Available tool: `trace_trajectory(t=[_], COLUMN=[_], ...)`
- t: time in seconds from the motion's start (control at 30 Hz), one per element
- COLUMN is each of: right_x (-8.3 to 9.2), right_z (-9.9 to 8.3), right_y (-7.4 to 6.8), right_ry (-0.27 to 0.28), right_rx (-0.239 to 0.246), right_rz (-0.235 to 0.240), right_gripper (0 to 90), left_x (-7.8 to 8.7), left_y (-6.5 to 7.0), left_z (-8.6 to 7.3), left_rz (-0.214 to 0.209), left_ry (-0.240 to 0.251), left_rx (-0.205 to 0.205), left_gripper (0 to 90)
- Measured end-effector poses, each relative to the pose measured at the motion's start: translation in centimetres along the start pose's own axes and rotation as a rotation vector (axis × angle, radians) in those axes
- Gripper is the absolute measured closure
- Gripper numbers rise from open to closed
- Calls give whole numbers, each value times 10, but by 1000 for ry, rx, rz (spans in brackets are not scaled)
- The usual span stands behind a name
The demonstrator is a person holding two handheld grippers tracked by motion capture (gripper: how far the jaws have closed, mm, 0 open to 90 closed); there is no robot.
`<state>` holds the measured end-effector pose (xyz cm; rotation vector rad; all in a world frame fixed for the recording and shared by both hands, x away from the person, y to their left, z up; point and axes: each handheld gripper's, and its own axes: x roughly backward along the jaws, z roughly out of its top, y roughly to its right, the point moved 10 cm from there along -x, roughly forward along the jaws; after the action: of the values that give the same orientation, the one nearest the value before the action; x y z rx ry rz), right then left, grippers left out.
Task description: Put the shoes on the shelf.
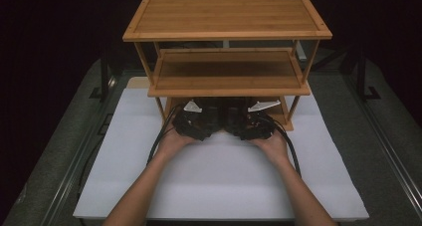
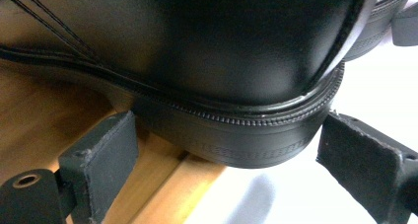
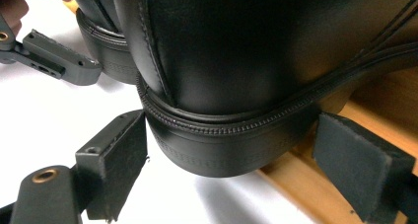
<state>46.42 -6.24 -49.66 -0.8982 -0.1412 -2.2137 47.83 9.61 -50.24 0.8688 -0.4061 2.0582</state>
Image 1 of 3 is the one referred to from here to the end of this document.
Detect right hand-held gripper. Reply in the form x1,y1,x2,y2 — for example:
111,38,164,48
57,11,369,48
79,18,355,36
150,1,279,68
234,101,282,141

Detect person's left hand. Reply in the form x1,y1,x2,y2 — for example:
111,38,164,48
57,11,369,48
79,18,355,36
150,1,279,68
155,126,197,166

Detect white table mat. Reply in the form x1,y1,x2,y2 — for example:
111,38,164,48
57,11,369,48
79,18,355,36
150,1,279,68
73,88,370,221

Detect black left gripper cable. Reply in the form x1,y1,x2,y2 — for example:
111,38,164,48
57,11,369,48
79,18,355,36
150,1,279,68
146,104,183,166

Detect wooden three-tier shoe rack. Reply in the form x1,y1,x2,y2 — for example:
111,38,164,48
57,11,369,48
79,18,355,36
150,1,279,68
121,0,333,133

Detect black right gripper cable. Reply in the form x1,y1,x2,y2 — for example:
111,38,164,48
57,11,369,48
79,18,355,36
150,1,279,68
264,115,302,178

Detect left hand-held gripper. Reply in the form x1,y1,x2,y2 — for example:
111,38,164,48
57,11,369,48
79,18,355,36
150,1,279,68
173,100,214,142

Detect black metal stand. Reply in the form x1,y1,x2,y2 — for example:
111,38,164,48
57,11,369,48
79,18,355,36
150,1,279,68
89,50,117,103
344,48,382,103

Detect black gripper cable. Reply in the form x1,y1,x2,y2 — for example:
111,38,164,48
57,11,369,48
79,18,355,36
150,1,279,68
264,115,302,178
146,104,183,166

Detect person's right hand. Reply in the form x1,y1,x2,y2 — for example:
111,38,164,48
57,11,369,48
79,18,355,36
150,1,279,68
248,128,294,169

